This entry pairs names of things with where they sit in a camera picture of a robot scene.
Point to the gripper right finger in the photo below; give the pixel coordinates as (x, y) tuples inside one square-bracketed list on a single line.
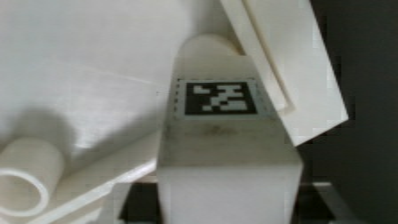
[(320, 207)]

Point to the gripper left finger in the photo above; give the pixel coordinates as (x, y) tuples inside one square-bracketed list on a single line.
[(131, 205)]

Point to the white table leg with tag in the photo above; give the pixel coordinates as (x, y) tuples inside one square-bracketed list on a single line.
[(227, 166)]

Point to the white square tabletop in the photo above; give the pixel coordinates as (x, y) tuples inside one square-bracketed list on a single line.
[(87, 53)]

